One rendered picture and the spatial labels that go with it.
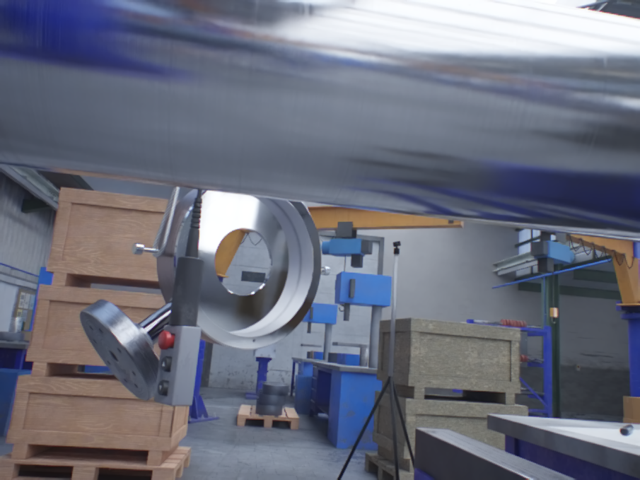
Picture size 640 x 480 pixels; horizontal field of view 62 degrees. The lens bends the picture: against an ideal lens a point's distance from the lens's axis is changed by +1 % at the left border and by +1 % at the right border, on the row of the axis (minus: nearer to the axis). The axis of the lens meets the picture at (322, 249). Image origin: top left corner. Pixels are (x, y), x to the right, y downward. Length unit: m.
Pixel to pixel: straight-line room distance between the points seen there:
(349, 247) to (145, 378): 5.79
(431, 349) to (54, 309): 2.93
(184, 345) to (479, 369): 4.04
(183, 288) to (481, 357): 4.05
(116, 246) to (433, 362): 2.70
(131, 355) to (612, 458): 0.90
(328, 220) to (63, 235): 3.59
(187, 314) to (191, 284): 0.05
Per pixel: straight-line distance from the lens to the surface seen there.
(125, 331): 0.95
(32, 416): 4.39
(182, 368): 0.89
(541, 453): 1.49
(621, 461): 1.19
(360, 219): 6.80
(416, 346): 4.48
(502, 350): 4.90
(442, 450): 1.00
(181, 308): 0.91
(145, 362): 0.95
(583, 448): 1.28
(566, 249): 6.78
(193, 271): 0.91
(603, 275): 13.57
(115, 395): 4.19
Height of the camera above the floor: 1.00
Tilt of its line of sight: 11 degrees up
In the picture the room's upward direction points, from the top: 4 degrees clockwise
